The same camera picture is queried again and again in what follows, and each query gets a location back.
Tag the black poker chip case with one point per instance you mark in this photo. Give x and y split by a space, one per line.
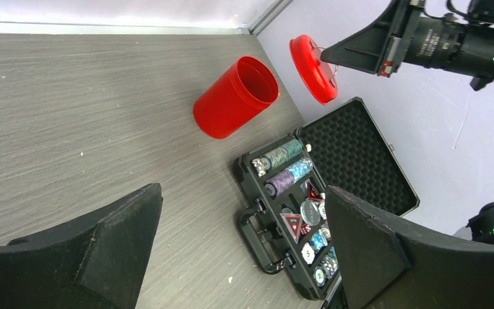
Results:
308 194

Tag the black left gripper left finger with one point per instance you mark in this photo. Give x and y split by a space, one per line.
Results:
97 260

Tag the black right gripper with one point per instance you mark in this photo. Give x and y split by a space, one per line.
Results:
402 33

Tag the red round lid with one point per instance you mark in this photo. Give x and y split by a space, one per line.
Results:
317 75

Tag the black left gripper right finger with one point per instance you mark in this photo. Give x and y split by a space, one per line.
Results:
387 261

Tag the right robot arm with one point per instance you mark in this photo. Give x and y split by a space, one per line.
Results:
456 42

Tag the red tall cup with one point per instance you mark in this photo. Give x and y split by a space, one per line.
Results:
242 92

